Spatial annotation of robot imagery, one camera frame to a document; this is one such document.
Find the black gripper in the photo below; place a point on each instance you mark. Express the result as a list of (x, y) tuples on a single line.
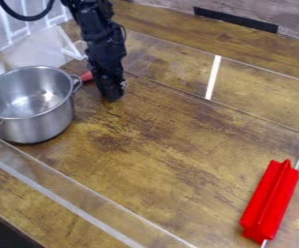
[(105, 56)]

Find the silver metal pot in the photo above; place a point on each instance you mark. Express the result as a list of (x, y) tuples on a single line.
[(37, 103)]

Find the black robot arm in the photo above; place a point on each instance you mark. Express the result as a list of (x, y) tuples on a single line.
[(104, 36)]

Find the clear acrylic triangle stand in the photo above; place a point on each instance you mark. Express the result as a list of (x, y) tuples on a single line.
[(73, 49)]

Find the red plastic bracket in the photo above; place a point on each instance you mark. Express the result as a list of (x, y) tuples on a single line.
[(265, 211)]

